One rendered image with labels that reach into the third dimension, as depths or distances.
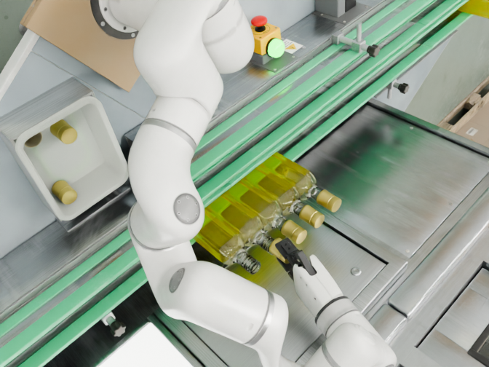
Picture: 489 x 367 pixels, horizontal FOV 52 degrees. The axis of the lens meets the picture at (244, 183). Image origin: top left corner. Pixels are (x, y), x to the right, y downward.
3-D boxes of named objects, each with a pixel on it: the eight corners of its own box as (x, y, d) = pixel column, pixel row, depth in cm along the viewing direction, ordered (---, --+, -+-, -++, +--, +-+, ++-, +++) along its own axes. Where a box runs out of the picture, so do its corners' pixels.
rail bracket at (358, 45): (328, 44, 128) (371, 60, 120) (327, 17, 123) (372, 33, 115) (338, 37, 130) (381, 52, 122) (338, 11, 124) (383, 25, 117)
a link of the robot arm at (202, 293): (293, 237, 72) (248, 245, 86) (166, 167, 66) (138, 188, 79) (255, 346, 67) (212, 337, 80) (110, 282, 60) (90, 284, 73)
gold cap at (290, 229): (281, 237, 106) (296, 247, 104) (279, 226, 104) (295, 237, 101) (292, 226, 108) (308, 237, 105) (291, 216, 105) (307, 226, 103)
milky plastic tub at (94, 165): (44, 205, 104) (63, 226, 100) (-10, 123, 89) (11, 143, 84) (111, 160, 112) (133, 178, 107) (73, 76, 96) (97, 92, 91)
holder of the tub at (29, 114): (53, 220, 109) (71, 238, 104) (-10, 121, 89) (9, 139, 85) (118, 175, 116) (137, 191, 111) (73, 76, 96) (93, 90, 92)
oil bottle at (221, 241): (170, 221, 116) (231, 271, 104) (164, 205, 112) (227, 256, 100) (188, 207, 118) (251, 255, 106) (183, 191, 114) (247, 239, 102)
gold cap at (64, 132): (46, 124, 95) (57, 134, 92) (62, 115, 96) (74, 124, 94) (54, 139, 97) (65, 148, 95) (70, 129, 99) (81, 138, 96)
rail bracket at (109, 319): (88, 312, 111) (121, 351, 103) (76, 296, 106) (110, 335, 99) (102, 300, 113) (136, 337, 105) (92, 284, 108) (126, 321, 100)
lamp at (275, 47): (266, 58, 122) (275, 62, 120) (264, 42, 118) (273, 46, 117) (279, 50, 124) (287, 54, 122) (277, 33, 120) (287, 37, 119)
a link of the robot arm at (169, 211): (132, 134, 76) (86, 216, 71) (157, 105, 64) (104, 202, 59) (207, 178, 80) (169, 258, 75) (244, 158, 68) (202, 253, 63)
